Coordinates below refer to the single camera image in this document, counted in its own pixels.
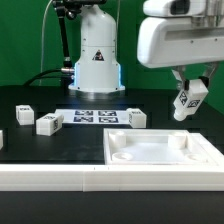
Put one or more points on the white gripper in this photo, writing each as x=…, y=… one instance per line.
x=167, y=42

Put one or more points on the white square tabletop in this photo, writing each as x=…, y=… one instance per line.
x=158, y=147

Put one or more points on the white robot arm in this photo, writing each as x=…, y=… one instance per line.
x=97, y=71

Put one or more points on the sheet with fiducial tags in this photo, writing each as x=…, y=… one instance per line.
x=79, y=116

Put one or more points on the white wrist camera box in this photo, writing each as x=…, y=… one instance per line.
x=174, y=8

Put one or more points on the white front fence wall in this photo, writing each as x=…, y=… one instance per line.
x=87, y=178

